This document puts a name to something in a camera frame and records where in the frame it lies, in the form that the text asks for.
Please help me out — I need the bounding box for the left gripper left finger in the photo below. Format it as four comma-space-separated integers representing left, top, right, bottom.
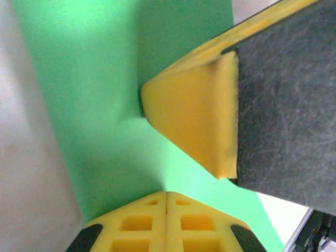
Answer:
65, 191, 168, 252

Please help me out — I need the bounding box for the green paper sheet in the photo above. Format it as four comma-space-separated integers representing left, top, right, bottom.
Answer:
12, 0, 284, 252

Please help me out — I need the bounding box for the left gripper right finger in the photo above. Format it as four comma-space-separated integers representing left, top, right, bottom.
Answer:
167, 191, 266, 252

